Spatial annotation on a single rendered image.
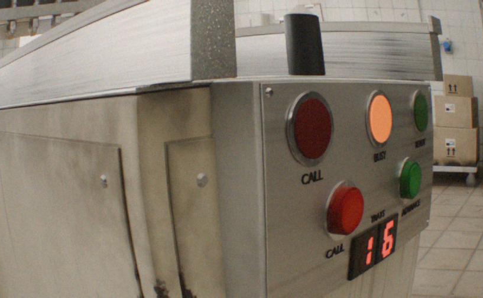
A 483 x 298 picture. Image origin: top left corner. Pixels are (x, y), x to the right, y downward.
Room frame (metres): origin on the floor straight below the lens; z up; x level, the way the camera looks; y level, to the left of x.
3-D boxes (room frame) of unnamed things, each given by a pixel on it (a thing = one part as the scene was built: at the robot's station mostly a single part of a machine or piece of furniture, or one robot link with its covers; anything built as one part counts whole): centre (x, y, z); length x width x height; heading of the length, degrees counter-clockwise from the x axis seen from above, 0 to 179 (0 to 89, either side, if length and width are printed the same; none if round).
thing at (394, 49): (1.17, 0.50, 0.87); 2.01 x 0.03 x 0.07; 44
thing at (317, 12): (4.82, -0.72, 1.37); 0.27 x 0.02 x 0.40; 51
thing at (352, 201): (0.32, -0.06, 0.76); 0.03 x 0.02 x 0.03; 134
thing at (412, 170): (0.39, -0.13, 0.76); 0.03 x 0.02 x 0.03; 134
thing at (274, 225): (0.36, -0.08, 0.77); 0.24 x 0.04 x 0.14; 134
